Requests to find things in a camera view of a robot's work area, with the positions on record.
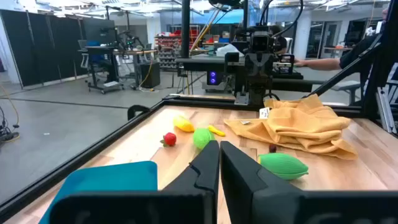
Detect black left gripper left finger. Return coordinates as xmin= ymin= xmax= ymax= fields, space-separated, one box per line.
xmin=49 ymin=140 xmax=221 ymax=224

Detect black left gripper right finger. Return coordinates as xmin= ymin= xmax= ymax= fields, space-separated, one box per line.
xmin=220 ymin=141 xmax=398 ymax=224

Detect green textured toy ball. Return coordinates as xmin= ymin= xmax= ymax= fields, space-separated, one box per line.
xmin=192 ymin=128 xmax=215 ymax=150

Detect green ribbed toy corn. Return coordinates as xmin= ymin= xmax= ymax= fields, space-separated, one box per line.
xmin=257 ymin=152 xmax=309 ymax=180

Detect small yellow toy chili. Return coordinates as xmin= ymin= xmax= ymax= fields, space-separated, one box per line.
xmin=207 ymin=124 xmax=226 ymax=138

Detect yellow toy banana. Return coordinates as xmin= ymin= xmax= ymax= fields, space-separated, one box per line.
xmin=173 ymin=115 xmax=196 ymax=133

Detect blue plastic tupperware container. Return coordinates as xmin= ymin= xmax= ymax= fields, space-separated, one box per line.
xmin=39 ymin=161 xmax=159 ymax=224

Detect person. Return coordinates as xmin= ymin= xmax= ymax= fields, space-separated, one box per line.
xmin=294 ymin=7 xmax=389 ymax=72
xmin=270 ymin=25 xmax=289 ymax=55

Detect white plastic bag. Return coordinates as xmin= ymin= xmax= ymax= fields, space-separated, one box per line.
xmin=216 ymin=43 xmax=245 ymax=58

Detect computer with blue lights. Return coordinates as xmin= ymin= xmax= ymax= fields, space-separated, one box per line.
xmin=206 ymin=70 xmax=223 ymax=86

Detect black background workbench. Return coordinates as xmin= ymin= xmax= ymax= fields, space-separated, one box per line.
xmin=175 ymin=55 xmax=304 ymax=80

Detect yellow cloth towel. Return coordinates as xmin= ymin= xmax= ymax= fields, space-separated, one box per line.
xmin=223 ymin=94 xmax=359 ymax=161

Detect shelf with red bins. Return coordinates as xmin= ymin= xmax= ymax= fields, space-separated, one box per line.
xmin=154 ymin=29 xmax=201 ymax=71

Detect black computer tower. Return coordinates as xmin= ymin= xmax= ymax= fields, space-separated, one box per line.
xmin=139 ymin=60 xmax=161 ymax=89

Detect black rolling desk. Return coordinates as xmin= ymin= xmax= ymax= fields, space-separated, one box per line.
xmin=77 ymin=45 xmax=158 ymax=94

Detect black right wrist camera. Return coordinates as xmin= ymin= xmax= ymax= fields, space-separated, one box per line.
xmin=250 ymin=30 xmax=275 ymax=54

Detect black vertical post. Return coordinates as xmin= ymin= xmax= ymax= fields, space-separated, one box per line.
xmin=180 ymin=0 xmax=191 ymax=59

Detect black frame clamp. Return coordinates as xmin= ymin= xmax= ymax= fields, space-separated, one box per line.
xmin=127 ymin=105 xmax=151 ymax=121

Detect black aluminium table frame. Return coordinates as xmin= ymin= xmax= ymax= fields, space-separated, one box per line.
xmin=0 ymin=0 xmax=398 ymax=223

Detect black floor cables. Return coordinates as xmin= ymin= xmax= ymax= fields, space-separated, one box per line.
xmin=0 ymin=105 xmax=21 ymax=144

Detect black partition wall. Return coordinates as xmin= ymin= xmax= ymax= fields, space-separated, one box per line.
xmin=0 ymin=9 xmax=116 ymax=88

